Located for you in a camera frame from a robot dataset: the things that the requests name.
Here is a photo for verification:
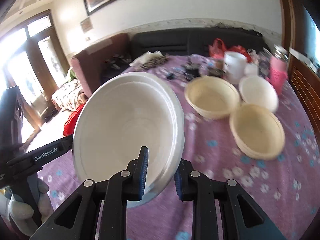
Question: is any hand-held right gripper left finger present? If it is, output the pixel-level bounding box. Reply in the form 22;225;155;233
32;146;150;240

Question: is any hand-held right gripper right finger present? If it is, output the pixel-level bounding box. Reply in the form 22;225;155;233
174;159;285;240

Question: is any beige ribbed plastic bowl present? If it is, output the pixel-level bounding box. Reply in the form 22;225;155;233
184;76;242;120
229;103;286;161

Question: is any person's left hand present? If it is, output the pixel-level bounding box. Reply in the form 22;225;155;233
0;176;52;234

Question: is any red ribbed plastic plate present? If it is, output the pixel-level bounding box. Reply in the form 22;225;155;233
62;104;84;137

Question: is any patterned blanket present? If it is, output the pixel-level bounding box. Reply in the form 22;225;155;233
51;79;87;112

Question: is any leopard print cloth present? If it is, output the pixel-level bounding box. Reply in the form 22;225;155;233
141;55;170;70

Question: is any maroon armchair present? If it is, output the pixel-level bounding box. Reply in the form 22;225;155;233
71;32;131;98

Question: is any white paper roll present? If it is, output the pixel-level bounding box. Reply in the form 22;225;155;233
223;51;247;85

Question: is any black leather sofa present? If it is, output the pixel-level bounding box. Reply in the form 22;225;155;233
130;27;270;58

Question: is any red plastic bag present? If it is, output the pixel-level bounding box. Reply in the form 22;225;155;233
208;38;252;62

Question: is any pink woven holder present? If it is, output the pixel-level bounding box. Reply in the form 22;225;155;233
266;55;288;96

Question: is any brown wooden sideboard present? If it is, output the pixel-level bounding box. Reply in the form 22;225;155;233
287;52;320;135

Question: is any glass door with dark frame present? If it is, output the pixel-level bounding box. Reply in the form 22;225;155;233
0;9;69;153

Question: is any brown wall plaque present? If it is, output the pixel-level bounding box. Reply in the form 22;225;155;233
79;17;93;33

